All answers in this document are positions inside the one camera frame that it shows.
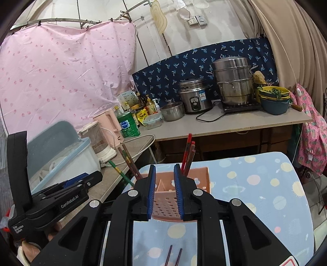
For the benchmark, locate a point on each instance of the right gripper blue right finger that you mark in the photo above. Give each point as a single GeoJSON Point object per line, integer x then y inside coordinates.
{"type": "Point", "coordinates": [178, 190]}

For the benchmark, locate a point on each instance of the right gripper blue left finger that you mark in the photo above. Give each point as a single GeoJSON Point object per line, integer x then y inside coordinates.
{"type": "Point", "coordinates": [151, 190]}

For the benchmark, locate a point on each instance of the dark brown chopstick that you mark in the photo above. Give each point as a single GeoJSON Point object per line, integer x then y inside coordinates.
{"type": "Point", "coordinates": [189, 160]}

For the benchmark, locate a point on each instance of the green chopstick gold band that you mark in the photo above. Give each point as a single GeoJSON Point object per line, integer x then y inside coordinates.
{"type": "Point", "coordinates": [121, 173]}

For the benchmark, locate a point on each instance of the bright red chopstick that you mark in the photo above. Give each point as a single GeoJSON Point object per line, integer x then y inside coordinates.
{"type": "Point", "coordinates": [189, 140]}

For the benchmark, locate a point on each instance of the dark red chopstick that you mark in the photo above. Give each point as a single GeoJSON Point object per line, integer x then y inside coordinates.
{"type": "Point", "coordinates": [120, 150]}

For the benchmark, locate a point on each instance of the red brown chopstick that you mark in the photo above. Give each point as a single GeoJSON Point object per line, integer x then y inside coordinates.
{"type": "Point", "coordinates": [168, 255]}

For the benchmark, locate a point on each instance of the maroon chopstick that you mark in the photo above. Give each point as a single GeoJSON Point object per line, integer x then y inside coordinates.
{"type": "Point", "coordinates": [179, 257]}

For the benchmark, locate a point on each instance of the wooden kitchen counter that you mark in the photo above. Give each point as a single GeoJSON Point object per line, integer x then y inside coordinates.
{"type": "Point", "coordinates": [214, 123]}

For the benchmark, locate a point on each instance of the person's left hand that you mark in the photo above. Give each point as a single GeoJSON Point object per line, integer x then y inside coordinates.
{"type": "Point", "coordinates": [27, 252]}

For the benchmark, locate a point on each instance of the green detergent bottle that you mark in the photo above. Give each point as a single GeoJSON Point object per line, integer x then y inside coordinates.
{"type": "Point", "coordinates": [127, 123]}

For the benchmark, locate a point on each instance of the clear food container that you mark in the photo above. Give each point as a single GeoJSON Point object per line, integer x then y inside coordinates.
{"type": "Point", "coordinates": [153, 121]}

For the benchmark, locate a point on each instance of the small steel pot with lid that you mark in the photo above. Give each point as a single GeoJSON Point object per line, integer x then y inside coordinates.
{"type": "Point", "coordinates": [172, 111]}

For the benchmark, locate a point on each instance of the yellow snack packet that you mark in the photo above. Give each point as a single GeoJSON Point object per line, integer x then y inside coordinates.
{"type": "Point", "coordinates": [142, 115]}

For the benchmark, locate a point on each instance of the white dish rack box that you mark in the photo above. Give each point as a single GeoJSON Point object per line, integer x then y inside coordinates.
{"type": "Point", "coordinates": [58, 154]}

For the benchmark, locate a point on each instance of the pink electric kettle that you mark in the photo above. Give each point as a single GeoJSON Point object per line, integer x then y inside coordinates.
{"type": "Point", "coordinates": [110, 127]}

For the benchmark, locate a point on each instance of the white blender jug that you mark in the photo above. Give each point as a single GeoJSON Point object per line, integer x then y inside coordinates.
{"type": "Point", "coordinates": [99, 143]}

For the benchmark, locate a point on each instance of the silver rice cooker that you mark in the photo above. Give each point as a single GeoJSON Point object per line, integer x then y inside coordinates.
{"type": "Point", "coordinates": [195, 96]}

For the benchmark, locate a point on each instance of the black induction cooker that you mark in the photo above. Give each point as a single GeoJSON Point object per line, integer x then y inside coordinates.
{"type": "Point", "coordinates": [231, 109]}

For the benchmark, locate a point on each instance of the light blue planet tablecloth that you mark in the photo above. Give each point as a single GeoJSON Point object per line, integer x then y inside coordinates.
{"type": "Point", "coordinates": [266, 183]}

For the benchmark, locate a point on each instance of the navy floral cloth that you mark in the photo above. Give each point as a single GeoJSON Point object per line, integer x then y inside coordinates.
{"type": "Point", "coordinates": [161, 80]}

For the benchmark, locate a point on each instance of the tall steel steamer pot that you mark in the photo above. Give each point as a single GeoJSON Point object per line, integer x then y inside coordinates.
{"type": "Point", "coordinates": [234, 78]}

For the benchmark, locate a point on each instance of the stacked green yellow basins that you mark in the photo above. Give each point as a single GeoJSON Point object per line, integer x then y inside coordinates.
{"type": "Point", "coordinates": [275, 100]}

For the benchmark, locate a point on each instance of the pink floral garment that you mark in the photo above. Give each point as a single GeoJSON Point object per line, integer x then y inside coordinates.
{"type": "Point", "coordinates": [312, 142]}

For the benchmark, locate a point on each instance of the pink dotted curtain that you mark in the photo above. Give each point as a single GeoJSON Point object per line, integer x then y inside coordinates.
{"type": "Point", "coordinates": [51, 73]}

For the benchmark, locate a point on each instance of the hanging wooden cutting board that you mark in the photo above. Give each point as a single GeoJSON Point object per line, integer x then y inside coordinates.
{"type": "Point", "coordinates": [158, 16]}

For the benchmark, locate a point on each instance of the beige curtain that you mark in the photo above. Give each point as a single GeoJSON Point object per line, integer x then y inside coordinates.
{"type": "Point", "coordinates": [298, 46]}

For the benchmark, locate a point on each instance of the wall power socket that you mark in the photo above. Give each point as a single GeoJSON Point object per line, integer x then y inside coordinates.
{"type": "Point", "coordinates": [198, 19]}

